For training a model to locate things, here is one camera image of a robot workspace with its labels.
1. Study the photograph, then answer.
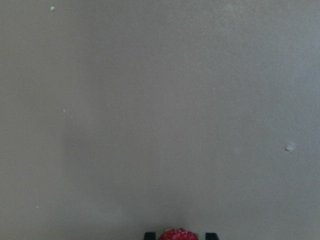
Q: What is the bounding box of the red strawberry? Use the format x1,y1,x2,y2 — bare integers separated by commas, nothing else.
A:
158,228,199,240

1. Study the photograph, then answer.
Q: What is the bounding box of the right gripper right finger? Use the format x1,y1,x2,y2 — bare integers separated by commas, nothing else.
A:
205,232,217,240

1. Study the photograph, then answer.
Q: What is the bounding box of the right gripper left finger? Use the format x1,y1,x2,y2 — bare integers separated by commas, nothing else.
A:
144,232,156,240

